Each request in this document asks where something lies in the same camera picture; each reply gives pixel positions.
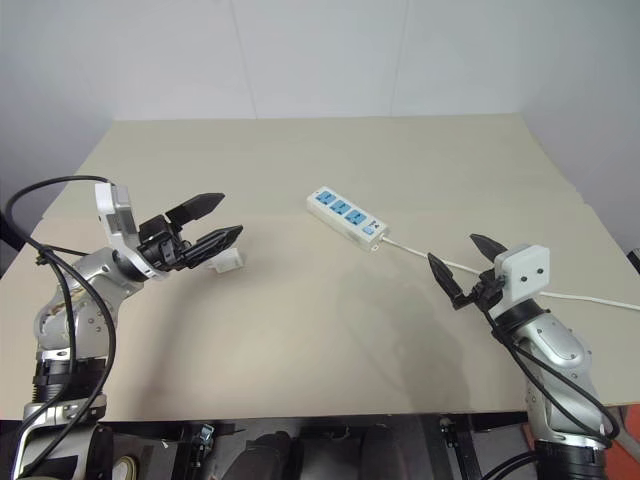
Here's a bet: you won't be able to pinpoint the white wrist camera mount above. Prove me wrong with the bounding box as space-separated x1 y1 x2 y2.
94 182 153 277
491 243 552 305

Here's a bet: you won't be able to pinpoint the dark rounded shape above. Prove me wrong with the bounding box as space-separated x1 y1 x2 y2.
243 431 307 480

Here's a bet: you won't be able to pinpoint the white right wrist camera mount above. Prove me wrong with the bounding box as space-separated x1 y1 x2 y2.
491 243 552 305

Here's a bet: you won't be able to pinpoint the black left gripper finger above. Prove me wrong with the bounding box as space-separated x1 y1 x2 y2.
165 191 225 225
181 225 245 269

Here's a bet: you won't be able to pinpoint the white power strip blue sockets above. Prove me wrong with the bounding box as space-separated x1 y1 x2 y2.
305 185 391 253

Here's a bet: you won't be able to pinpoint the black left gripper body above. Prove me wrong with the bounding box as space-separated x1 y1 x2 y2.
137 213 194 272

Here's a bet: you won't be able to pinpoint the metal table clamp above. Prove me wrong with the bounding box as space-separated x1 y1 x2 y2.
439 416 459 450
191 422 218 447

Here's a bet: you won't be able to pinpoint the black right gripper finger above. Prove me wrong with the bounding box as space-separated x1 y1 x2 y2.
427 252 465 302
469 232 507 263

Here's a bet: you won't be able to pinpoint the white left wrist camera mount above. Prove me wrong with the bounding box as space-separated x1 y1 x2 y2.
94 182 153 277

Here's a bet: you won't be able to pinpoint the white power cord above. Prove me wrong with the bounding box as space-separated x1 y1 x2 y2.
381 236 640 313

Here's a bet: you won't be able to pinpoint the white plug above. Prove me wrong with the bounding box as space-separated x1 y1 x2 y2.
206 243 245 274

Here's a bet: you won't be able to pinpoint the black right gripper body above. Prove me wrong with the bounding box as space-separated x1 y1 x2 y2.
449 266 505 317

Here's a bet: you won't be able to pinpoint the black table frame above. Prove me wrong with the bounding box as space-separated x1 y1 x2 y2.
97 408 532 480

